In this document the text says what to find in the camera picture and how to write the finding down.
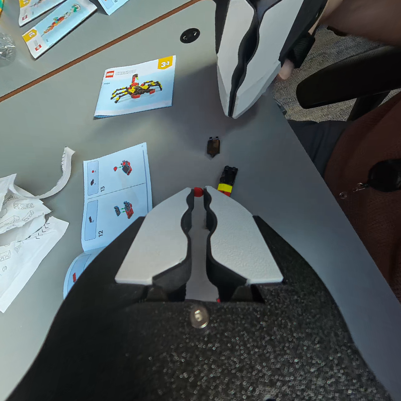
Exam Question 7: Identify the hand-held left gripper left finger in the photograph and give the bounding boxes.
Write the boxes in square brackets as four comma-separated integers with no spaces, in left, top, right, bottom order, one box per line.
[115,187,195,302]

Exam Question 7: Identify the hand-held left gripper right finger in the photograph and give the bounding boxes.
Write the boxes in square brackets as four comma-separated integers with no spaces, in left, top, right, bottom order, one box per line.
[203,186,284,302]

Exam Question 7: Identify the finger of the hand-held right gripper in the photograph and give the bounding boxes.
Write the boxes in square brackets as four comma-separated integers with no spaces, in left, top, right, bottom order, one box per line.
[214,0,255,117]
[232,0,306,119]

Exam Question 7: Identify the grey adjoining desk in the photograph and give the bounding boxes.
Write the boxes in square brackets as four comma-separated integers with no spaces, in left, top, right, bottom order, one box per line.
[0,0,196,98]

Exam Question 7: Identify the person's right hand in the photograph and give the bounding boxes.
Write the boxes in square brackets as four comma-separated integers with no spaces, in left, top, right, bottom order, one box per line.
[278,0,401,81]

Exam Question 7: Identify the open instruction booklet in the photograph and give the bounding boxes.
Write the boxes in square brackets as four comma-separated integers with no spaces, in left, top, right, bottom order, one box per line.
[63,142,153,299]

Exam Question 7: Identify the black yellow red brick assembly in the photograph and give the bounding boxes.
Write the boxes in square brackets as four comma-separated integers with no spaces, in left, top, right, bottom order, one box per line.
[217,165,239,197]

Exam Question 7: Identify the black office chair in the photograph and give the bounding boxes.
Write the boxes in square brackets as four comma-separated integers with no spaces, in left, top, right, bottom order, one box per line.
[296,45,401,123]

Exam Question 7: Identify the person's dark trousers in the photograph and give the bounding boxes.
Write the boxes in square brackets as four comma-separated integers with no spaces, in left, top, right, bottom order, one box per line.
[288,119,348,179]

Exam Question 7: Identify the scorpion cover instruction booklet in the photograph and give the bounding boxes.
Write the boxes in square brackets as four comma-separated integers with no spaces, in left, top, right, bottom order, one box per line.
[94,55,176,118]

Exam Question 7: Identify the pale blue booklet corner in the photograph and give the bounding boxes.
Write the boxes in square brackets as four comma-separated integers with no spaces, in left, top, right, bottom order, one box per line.
[98,0,129,15]

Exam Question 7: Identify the person's brown sweater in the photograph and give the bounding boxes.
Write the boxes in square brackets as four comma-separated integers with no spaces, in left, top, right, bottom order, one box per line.
[324,92,401,303]

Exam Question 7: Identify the flat torn white paper bag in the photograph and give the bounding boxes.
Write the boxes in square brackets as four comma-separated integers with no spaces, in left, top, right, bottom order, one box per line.
[0,216,69,314]

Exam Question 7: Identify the crumpled white paper bag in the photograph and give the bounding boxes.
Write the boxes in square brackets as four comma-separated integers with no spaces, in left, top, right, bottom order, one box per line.
[0,147,76,235]

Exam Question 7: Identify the black badge reel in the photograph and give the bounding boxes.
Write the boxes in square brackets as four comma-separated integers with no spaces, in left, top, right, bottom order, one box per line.
[340,159,401,199]

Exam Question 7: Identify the yellow corner instruction booklet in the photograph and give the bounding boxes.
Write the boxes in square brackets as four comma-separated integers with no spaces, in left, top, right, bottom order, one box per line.
[22,0,98,59]

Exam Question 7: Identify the white edged instruction booklet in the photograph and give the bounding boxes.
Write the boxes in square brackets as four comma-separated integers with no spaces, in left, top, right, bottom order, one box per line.
[18,0,68,27]

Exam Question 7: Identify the clear plastic bag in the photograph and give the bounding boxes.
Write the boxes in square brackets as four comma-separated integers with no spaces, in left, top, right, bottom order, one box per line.
[0,32,17,67]

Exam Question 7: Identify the black desk cable grommet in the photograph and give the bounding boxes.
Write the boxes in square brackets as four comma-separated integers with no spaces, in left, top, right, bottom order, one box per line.
[180,28,201,44]

